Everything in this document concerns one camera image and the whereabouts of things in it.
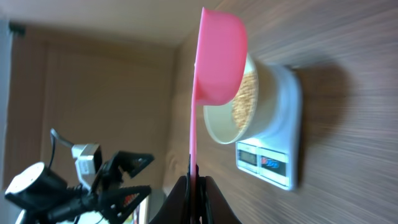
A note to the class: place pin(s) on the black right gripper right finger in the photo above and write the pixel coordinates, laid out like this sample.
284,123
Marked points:
213,207

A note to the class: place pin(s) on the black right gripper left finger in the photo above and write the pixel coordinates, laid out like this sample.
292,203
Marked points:
175,208

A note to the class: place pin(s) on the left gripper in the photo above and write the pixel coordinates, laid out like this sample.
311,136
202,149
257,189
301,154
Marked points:
45,197

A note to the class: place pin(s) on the pink plastic measuring scoop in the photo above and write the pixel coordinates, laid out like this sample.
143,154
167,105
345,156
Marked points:
220,59

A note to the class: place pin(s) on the white digital kitchen scale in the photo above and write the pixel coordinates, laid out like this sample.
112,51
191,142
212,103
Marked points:
273,154

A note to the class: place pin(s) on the white bowl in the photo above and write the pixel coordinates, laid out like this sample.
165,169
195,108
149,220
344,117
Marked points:
219,120

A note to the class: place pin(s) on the soybeans in bowl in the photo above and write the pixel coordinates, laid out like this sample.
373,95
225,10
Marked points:
243,102

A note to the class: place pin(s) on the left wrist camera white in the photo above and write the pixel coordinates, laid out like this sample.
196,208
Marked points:
88,160

